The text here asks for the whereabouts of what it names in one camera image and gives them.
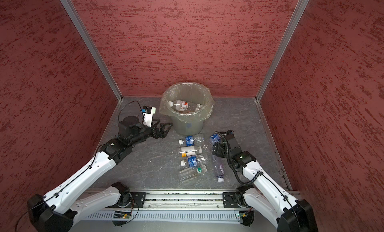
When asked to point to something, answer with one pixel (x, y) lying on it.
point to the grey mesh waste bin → (186, 123)
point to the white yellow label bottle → (189, 150)
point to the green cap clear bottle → (189, 173)
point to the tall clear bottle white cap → (219, 167)
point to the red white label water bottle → (180, 105)
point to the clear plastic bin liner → (188, 91)
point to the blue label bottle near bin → (191, 140)
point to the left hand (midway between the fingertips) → (166, 125)
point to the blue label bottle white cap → (215, 138)
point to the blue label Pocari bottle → (194, 161)
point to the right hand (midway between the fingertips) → (218, 151)
